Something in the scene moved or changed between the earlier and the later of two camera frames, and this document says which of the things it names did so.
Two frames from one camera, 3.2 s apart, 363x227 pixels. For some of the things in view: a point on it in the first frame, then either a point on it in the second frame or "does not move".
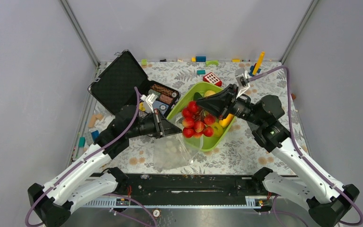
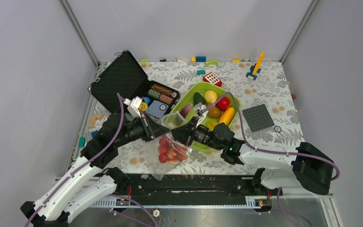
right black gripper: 218,102 to 184,135
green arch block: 211,62 does not move
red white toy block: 211,78 does not move
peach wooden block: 94,117 does not move
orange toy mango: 225,122 does not move
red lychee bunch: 195,121 to 167,152
